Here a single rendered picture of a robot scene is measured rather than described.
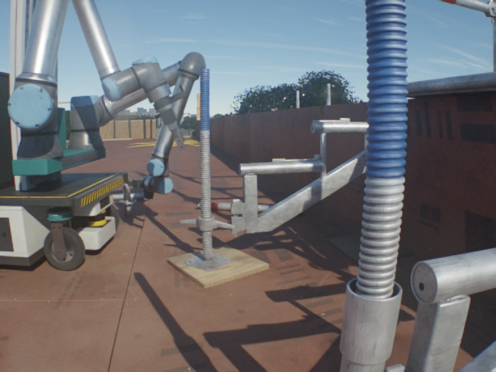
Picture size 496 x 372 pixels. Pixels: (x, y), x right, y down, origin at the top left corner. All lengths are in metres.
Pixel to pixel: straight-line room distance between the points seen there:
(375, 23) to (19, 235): 1.39
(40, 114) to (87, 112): 0.64
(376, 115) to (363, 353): 0.23
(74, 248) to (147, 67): 0.75
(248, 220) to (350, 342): 1.10
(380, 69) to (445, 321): 0.28
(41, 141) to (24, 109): 0.22
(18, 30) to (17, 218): 0.77
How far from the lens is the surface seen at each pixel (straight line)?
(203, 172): 1.37
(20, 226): 1.49
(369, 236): 0.34
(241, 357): 0.95
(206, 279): 1.33
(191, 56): 1.85
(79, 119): 1.86
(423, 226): 1.64
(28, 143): 1.44
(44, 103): 1.24
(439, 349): 0.46
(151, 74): 1.32
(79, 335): 1.10
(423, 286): 0.42
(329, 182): 1.51
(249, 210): 1.42
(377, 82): 0.33
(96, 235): 1.59
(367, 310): 0.35
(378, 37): 0.33
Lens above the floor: 0.57
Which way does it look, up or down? 10 degrees down
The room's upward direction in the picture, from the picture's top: straight up
